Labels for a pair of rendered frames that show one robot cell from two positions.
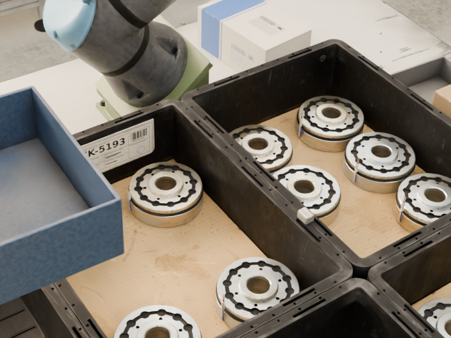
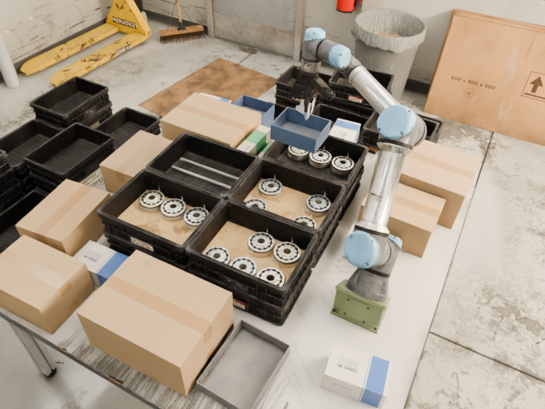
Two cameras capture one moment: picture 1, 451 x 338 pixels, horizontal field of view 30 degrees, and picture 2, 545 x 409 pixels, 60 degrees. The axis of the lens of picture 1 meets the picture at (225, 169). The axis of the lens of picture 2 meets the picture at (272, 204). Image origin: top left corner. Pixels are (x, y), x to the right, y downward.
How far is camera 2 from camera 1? 2.11 m
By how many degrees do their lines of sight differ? 91
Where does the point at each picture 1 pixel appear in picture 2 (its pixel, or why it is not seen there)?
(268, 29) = (344, 360)
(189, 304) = (272, 204)
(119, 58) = not seen: hidden behind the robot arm
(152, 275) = (287, 208)
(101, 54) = not seen: hidden behind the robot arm
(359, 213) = (240, 251)
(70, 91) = (407, 309)
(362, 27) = not seen: outside the picture
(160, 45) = (358, 276)
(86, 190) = (285, 138)
